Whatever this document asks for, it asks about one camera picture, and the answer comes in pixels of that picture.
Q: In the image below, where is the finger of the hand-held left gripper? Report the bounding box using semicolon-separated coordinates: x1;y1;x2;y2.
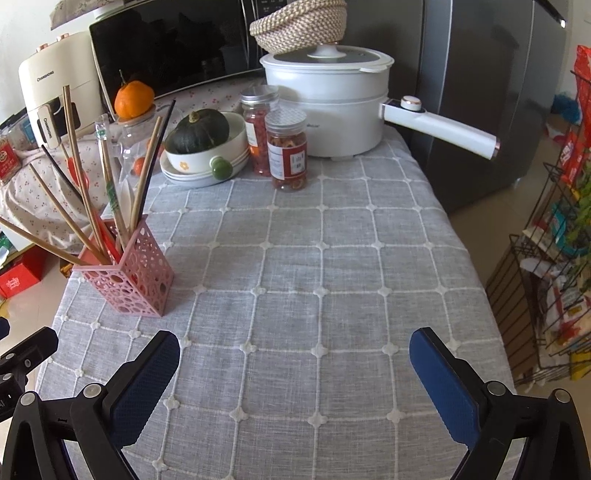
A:
0;328;60;422

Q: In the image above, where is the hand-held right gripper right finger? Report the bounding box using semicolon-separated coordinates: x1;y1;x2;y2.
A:
409;327;591;480

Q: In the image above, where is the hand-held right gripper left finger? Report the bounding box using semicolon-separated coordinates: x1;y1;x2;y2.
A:
8;330;182;480

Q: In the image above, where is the pink perforated utensil holder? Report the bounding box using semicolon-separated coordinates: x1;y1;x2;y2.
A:
72;215;175;318

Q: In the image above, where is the red plastic spoon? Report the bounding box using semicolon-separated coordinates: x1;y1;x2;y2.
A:
65;156;122;266

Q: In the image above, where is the white plastic spoon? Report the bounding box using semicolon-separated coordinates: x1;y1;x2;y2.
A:
117;182;139;232

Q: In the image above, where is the green-print bamboo chopstick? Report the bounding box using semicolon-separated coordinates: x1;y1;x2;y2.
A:
102;114;130;245
95;117;124;245

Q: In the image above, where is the red cardboard box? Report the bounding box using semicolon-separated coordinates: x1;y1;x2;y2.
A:
0;261;47;300

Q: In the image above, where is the cherry-print cloth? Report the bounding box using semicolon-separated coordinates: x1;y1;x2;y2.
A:
0;76;269;254

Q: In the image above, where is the black chopstick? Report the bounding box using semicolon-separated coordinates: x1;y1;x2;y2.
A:
41;144;109;241
130;100;177;232

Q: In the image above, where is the grey checked tablecloth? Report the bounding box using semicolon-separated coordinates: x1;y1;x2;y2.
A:
34;124;518;480

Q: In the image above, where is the red tin box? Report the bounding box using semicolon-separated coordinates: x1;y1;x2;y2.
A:
0;134;24;183

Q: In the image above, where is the white plate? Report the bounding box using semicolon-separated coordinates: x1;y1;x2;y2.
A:
159;148;252;185
161;159;250;190

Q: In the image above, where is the glass jar with wooden lid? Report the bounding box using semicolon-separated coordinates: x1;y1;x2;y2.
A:
104;108;169;178

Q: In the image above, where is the dark green pumpkin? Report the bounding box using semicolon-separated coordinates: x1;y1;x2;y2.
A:
165;109;230;154

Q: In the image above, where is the short jar with red label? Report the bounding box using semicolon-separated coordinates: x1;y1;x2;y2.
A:
264;108;308;192

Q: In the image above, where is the large orange with stem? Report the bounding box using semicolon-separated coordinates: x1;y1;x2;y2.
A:
115;70;155;120

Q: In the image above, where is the tall jar of red fruit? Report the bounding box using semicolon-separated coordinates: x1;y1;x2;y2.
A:
239;85;281;177

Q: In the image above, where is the cream air fryer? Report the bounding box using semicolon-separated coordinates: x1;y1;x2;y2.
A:
18;32;105;148

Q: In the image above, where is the white electric pot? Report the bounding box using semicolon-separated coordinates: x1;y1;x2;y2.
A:
259;44;502;161

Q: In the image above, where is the grey refrigerator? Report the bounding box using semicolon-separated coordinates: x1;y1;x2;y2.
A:
344;0;568;215

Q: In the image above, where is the black microwave oven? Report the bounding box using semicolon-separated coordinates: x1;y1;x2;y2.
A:
89;0;296;123

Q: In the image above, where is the floral microwave cover cloth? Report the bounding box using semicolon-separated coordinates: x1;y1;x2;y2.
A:
50;0;123;28

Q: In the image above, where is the glass pot lid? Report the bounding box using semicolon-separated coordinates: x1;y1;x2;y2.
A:
259;43;396;75

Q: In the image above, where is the black wire rack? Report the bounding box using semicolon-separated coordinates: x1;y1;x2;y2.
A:
485;69;591;386

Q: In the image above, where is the cream bowl with green handle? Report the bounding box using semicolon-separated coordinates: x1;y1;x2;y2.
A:
164;112;250;181

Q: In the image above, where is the woven rope basket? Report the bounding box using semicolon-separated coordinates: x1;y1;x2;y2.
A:
249;0;348;52

